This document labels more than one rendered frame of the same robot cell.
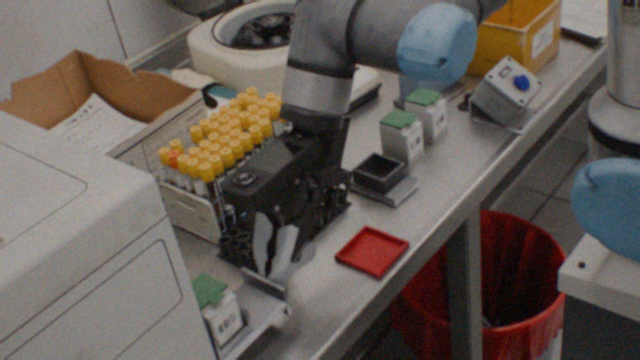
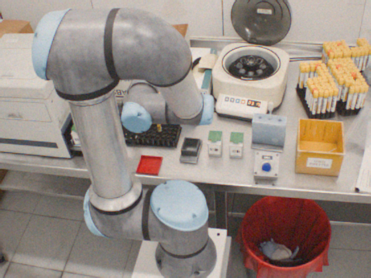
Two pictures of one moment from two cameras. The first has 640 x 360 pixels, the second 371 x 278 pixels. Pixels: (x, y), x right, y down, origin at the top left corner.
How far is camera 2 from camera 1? 103 cm
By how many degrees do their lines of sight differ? 46
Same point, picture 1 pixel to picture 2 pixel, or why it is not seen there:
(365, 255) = (146, 164)
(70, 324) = (16, 104)
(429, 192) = (194, 169)
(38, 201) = (28, 73)
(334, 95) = not seen: hidden behind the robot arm
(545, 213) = not seen: outside the picture
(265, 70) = (214, 79)
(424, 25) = (126, 106)
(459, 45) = (132, 122)
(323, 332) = not seen: hidden behind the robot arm
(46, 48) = (187, 16)
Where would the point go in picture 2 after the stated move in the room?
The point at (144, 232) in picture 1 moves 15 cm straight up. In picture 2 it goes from (38, 98) to (22, 55)
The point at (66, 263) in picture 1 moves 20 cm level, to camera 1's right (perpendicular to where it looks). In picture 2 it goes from (15, 91) to (38, 130)
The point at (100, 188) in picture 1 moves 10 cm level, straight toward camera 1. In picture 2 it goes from (34, 81) to (6, 101)
